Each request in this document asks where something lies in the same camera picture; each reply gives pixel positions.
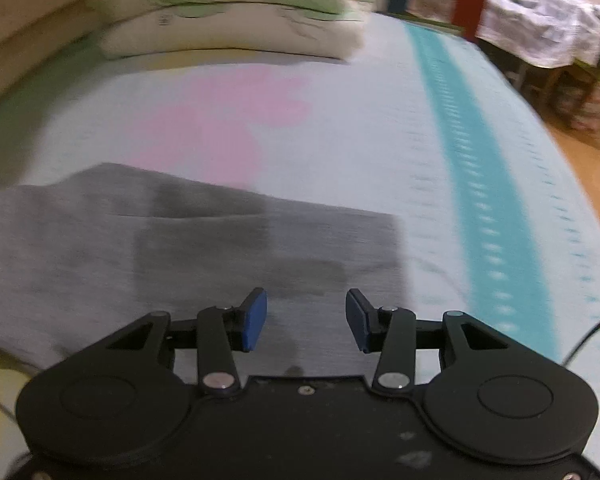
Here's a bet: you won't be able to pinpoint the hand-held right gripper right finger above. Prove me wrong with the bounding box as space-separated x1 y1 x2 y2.
345 288 511 396

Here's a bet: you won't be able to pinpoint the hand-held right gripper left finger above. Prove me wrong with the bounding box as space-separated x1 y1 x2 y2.
107 287 270 400

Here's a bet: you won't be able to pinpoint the grey pants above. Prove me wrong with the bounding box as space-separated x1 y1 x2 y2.
0 161 406 386

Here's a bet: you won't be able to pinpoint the bed with pastel sheet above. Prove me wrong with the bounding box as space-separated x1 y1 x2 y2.
0 10 600 480

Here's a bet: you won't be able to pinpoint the flat leaf print pillow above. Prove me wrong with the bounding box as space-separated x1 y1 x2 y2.
100 2 367 62

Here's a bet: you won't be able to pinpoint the wooden table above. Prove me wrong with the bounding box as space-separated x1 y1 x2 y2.
510 55 597 127

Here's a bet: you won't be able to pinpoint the floral bag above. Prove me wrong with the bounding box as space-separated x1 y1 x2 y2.
572 72 600 137

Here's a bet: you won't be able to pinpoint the chequered table cloth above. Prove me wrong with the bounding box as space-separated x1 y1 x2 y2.
480 0 600 69

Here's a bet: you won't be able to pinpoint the thin black cable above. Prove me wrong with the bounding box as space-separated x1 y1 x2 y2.
560 310 600 367

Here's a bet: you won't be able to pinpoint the white headboard with red post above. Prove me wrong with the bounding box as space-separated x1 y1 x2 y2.
375 0 494 44

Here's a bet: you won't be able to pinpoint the wooden bed rail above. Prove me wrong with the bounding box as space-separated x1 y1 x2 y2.
0 0 126 111

